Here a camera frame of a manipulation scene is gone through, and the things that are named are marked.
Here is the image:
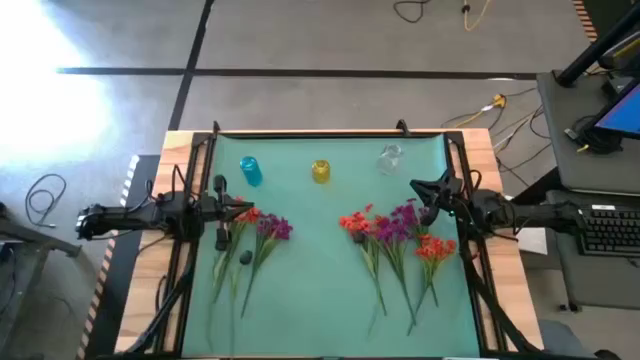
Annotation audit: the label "yellow floor cable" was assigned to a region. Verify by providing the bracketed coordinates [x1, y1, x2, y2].
[462, 0, 494, 33]

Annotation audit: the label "monitor with blue screen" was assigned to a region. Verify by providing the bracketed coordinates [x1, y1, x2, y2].
[592, 77, 640, 141]

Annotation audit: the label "yellow glass vase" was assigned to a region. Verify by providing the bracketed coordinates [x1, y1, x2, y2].
[311, 159, 332, 185]

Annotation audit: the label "black keyboard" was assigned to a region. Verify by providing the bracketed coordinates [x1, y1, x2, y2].
[577, 204, 640, 259]

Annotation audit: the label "blue glass vase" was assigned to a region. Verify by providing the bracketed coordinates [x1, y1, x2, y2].
[238, 155, 264, 188]

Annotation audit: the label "teal table mat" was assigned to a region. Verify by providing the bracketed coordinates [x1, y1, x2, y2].
[180, 133, 482, 359]

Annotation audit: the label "black monitor cables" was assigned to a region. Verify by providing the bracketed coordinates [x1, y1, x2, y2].
[563, 113, 625, 155]

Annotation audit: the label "orange black striped strip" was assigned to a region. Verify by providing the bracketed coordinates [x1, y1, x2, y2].
[571, 0, 600, 44]

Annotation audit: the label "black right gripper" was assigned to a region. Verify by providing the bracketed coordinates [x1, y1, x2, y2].
[410, 169, 464, 225]

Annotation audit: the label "grey desk with monitor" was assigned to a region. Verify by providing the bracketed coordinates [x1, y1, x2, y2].
[535, 69, 640, 197]

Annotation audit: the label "black metal table frame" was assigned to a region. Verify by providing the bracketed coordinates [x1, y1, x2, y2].
[124, 128, 539, 359]

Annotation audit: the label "black looped floor cable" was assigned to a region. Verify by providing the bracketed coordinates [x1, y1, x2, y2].
[23, 172, 69, 230]

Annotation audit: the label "grey keyboard desk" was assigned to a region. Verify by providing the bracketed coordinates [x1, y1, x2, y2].
[544, 188, 640, 312]

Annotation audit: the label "grey metal stand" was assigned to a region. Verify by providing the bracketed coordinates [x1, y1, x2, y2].
[0, 199, 84, 360]

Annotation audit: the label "orange artificial flower bunch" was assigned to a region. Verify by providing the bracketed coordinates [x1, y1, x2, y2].
[407, 233, 458, 336]
[212, 195, 264, 305]
[338, 202, 389, 317]

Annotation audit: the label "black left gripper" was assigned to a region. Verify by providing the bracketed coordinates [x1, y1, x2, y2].
[198, 193, 255, 227]

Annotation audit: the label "white paper sheet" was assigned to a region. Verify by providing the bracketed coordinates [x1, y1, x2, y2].
[517, 227, 550, 256]

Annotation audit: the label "black floor cable bundle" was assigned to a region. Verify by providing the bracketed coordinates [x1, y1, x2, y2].
[439, 87, 554, 187]

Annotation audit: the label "black monitor pole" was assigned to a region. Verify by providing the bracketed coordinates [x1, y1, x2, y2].
[555, 2, 640, 89]

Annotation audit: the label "yellow plug with cable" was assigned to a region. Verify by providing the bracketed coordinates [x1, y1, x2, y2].
[452, 93, 507, 129]

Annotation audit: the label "clear glass vase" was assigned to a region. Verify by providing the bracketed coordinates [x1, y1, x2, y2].
[377, 143, 405, 177]

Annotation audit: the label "black floor mat striped edge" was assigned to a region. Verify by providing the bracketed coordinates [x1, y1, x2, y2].
[74, 153, 166, 360]

